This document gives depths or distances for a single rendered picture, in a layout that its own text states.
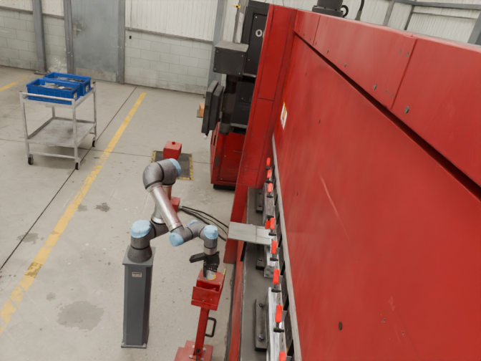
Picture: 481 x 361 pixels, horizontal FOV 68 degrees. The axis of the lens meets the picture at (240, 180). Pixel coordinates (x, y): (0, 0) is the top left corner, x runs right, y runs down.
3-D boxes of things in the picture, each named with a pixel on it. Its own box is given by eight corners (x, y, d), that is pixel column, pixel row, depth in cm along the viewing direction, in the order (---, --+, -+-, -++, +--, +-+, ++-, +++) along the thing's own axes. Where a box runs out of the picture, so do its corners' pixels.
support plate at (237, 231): (229, 222, 234) (230, 221, 234) (268, 228, 235) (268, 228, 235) (227, 238, 218) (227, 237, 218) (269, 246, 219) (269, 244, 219)
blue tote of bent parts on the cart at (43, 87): (39, 92, 450) (38, 77, 442) (80, 97, 457) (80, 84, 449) (26, 99, 418) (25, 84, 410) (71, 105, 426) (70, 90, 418)
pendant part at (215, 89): (207, 117, 341) (212, 79, 325) (220, 119, 341) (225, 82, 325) (200, 132, 301) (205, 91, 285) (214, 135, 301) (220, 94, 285)
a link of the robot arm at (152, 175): (138, 162, 189) (180, 243, 181) (155, 158, 197) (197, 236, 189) (130, 172, 197) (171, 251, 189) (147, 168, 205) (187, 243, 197)
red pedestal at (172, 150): (159, 202, 424) (163, 137, 386) (180, 205, 425) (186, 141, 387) (154, 210, 406) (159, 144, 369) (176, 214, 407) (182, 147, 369)
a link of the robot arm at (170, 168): (142, 232, 227) (150, 158, 200) (161, 225, 238) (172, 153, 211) (153, 243, 221) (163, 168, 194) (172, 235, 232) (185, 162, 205)
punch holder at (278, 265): (273, 266, 174) (281, 239, 167) (290, 268, 175) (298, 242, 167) (275, 288, 161) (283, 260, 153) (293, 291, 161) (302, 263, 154)
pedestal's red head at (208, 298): (198, 281, 228) (202, 260, 220) (222, 287, 227) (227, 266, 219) (190, 304, 210) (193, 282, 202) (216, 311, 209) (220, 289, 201)
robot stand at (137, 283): (120, 347, 250) (122, 263, 215) (125, 326, 266) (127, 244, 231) (146, 349, 253) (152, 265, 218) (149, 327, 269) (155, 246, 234)
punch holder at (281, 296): (275, 296, 156) (284, 268, 149) (294, 299, 157) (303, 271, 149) (278, 324, 143) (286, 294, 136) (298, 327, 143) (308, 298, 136)
